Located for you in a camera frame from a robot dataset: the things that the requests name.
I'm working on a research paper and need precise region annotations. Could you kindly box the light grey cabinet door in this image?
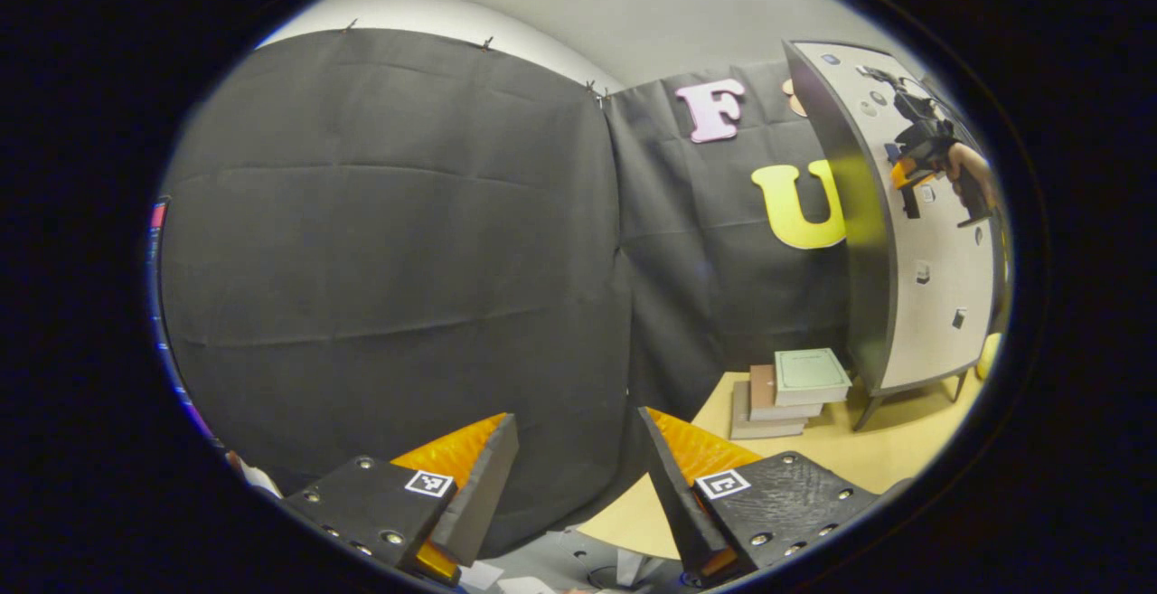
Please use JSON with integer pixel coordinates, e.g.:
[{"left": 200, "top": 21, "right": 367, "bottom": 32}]
[{"left": 816, "top": 41, "right": 1002, "bottom": 392}]

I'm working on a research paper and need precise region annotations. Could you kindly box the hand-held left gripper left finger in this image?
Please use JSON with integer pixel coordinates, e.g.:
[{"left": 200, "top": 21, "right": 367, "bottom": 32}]
[{"left": 278, "top": 412, "right": 522, "bottom": 588}]

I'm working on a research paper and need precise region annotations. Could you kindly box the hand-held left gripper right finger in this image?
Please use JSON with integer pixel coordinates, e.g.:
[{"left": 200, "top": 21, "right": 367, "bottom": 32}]
[{"left": 637, "top": 407, "right": 882, "bottom": 589}]

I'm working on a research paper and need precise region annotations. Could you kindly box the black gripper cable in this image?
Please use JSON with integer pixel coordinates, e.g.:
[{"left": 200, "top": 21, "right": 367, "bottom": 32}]
[{"left": 859, "top": 65, "right": 914, "bottom": 98}]

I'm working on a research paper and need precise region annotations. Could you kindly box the grey book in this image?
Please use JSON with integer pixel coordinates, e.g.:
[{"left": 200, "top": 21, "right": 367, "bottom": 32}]
[{"left": 729, "top": 381, "right": 807, "bottom": 440}]

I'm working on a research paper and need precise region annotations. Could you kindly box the brown book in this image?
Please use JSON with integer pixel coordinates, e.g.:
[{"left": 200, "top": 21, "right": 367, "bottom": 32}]
[{"left": 748, "top": 363, "right": 824, "bottom": 422}]

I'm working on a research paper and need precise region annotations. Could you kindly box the green book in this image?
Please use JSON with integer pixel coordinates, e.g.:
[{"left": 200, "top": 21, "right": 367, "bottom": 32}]
[{"left": 775, "top": 347, "right": 853, "bottom": 408}]

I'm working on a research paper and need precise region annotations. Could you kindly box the grey cabinet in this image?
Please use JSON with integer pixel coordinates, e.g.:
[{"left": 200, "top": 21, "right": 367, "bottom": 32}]
[{"left": 783, "top": 39, "right": 973, "bottom": 433}]

